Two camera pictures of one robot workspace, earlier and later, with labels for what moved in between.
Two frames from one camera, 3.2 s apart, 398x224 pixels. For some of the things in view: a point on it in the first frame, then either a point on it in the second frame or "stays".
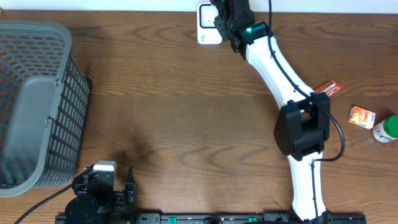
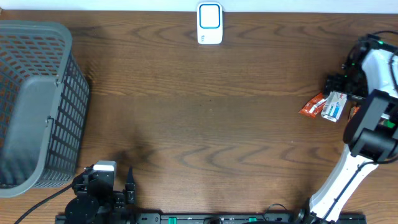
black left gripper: (120, 200) stays
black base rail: (167, 218) stays
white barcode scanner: (207, 32) stays
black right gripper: (219, 23) to (337, 84)
